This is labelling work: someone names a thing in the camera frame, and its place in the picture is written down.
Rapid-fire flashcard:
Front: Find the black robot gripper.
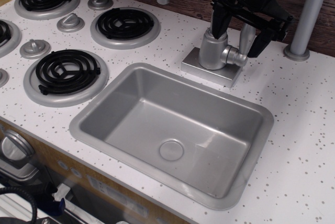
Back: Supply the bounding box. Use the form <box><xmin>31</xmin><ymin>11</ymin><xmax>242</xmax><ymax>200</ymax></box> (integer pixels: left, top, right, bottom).
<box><xmin>211</xmin><ymin>0</ymin><xmax>294</xmax><ymax>58</ymax></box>

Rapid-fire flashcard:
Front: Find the silver faucet lever handle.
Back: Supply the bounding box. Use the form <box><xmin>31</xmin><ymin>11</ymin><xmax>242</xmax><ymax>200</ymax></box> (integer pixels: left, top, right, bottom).
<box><xmin>221</xmin><ymin>23</ymin><xmax>256</xmax><ymax>67</ymax></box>

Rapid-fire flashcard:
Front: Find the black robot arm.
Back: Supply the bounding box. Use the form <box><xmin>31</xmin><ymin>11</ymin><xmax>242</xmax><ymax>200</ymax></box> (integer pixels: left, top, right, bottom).
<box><xmin>211</xmin><ymin>0</ymin><xmax>295</xmax><ymax>58</ymax></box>

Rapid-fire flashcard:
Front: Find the silver toy faucet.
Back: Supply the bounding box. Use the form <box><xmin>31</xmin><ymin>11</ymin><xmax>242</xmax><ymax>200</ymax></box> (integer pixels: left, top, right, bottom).
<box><xmin>156</xmin><ymin>0</ymin><xmax>244</xmax><ymax>88</ymax></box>

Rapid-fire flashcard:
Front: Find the grey support pole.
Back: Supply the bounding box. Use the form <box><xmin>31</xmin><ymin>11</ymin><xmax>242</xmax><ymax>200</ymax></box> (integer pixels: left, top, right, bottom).
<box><xmin>284</xmin><ymin>0</ymin><xmax>324</xmax><ymax>62</ymax></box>

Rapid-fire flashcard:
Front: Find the back right stove burner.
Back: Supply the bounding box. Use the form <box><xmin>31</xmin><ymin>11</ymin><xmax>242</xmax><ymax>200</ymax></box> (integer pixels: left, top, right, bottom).
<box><xmin>90</xmin><ymin>7</ymin><xmax>161</xmax><ymax>50</ymax></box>

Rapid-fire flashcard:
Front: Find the grey plastic sink basin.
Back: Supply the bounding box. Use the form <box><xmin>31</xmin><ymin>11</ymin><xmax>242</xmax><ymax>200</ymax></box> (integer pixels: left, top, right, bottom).
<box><xmin>69</xmin><ymin>63</ymin><xmax>274</xmax><ymax>210</ymax></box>

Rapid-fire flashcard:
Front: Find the silver knob top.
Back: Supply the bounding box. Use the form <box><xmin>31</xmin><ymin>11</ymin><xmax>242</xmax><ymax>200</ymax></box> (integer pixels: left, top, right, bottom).
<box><xmin>87</xmin><ymin>0</ymin><xmax>113</xmax><ymax>10</ymax></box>

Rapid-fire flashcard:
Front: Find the silver knob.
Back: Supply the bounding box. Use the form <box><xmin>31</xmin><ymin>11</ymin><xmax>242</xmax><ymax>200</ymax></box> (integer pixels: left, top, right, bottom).
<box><xmin>19</xmin><ymin>39</ymin><xmax>51</xmax><ymax>59</ymax></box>
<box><xmin>57</xmin><ymin>13</ymin><xmax>85</xmax><ymax>33</ymax></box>
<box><xmin>87</xmin><ymin>0</ymin><xmax>113</xmax><ymax>10</ymax></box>

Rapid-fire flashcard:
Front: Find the silver knob middle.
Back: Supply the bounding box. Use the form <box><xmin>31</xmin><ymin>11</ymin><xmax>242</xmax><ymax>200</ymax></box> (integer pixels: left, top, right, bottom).
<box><xmin>57</xmin><ymin>13</ymin><xmax>85</xmax><ymax>33</ymax></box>

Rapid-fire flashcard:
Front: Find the front right stove burner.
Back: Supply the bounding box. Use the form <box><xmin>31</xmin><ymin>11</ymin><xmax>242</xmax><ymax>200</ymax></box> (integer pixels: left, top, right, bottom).
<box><xmin>24</xmin><ymin>50</ymin><xmax>109</xmax><ymax>107</ymax></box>

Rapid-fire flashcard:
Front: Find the back left stove burner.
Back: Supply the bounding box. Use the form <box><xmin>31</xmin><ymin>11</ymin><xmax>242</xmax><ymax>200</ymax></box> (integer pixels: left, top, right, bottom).
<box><xmin>14</xmin><ymin>0</ymin><xmax>80</xmax><ymax>20</ymax></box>

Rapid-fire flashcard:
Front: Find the silver knob lower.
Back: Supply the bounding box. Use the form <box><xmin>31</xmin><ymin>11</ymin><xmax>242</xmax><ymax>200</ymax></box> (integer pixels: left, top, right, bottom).
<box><xmin>19</xmin><ymin>39</ymin><xmax>51</xmax><ymax>59</ymax></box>

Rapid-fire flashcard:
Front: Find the left edge stove burner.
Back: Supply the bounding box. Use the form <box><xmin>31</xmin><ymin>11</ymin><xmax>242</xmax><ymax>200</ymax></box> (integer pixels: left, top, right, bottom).
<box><xmin>1</xmin><ymin>19</ymin><xmax>21</xmax><ymax>58</ymax></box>

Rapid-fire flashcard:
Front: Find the silver knob left edge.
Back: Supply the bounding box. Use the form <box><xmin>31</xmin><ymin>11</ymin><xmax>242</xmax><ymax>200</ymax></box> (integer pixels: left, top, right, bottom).
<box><xmin>0</xmin><ymin>69</ymin><xmax>9</xmax><ymax>87</ymax></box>

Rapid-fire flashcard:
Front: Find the silver oven dial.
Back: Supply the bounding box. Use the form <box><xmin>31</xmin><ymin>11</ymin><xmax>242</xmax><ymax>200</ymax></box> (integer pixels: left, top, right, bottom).
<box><xmin>1</xmin><ymin>130</ymin><xmax>35</xmax><ymax>169</ymax></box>

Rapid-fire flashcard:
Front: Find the black cable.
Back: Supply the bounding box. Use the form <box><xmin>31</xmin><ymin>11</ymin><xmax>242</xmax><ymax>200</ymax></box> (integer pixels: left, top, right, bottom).
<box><xmin>0</xmin><ymin>186</ymin><xmax>39</xmax><ymax>221</ymax></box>

